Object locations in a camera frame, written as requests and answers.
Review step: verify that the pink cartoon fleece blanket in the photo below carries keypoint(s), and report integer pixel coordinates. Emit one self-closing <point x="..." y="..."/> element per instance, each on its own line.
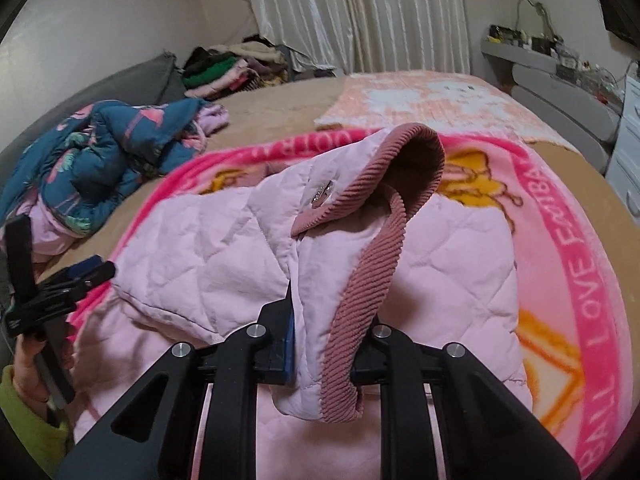
<point x="575" y="259"/>

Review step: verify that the white striped curtain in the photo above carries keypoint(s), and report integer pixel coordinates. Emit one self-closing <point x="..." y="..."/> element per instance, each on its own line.
<point x="369" y="36"/>

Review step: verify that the peach white patterned blanket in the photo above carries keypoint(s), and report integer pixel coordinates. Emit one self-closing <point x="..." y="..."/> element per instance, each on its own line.
<point x="448" y="103"/>

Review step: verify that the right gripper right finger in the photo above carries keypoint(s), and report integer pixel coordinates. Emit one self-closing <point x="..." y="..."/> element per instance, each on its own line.
<point x="445" y="415"/>

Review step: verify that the clutter on vanity desk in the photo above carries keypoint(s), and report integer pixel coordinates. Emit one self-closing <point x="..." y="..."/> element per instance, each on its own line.
<point x="552" y="57"/>

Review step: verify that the teal floral duvet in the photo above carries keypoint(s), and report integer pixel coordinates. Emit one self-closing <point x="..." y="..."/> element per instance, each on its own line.
<point x="73" y="177"/>

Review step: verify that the green sleeved left forearm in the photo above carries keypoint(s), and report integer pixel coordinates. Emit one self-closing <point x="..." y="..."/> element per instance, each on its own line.
<point x="46" y="440"/>

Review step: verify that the tan bed sheet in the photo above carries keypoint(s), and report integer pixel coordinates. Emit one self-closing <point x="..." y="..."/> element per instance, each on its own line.
<point x="277" y="113"/>

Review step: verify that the white drawer dresser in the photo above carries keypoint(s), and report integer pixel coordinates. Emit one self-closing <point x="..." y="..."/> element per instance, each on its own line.
<point x="624" y="168"/>

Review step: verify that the pink quilted jacket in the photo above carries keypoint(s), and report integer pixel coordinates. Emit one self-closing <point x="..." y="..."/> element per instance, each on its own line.
<point x="357" y="233"/>

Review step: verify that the person's left hand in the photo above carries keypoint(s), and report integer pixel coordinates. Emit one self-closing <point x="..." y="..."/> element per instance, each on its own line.
<point x="27" y="382"/>

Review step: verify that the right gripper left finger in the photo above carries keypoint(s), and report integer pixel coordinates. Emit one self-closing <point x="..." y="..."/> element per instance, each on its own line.
<point x="193" y="414"/>

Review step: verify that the pile of folded clothes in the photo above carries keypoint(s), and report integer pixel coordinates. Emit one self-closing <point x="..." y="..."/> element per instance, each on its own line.
<point x="214" y="72"/>

